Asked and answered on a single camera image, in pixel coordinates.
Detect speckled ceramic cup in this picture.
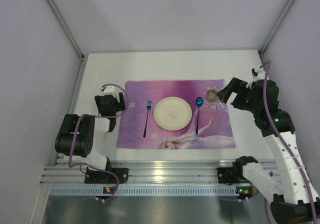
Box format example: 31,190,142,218
205,88,220,103

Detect blue metal spoon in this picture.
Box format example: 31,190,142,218
195,97,204,135

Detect cream round plate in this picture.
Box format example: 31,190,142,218
153,97,193,131

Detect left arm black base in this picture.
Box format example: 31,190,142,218
84,168,129,184

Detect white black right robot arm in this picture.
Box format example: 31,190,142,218
217,70,320,223

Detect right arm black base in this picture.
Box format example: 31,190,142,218
216,167,250,185

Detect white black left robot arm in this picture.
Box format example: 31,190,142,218
54,92,126,171

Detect purple princess placemat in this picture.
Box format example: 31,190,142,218
116,79,236,149

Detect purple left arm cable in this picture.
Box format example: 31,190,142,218
67,83,131,201

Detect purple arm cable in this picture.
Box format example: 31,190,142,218
217,60,318,224
67,83,131,201

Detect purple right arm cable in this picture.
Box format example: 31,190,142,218
217,60,318,224

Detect aluminium mounting rail frame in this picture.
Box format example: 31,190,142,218
40,160,233,186

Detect perforated metal cable tray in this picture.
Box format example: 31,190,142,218
50,186,254,198

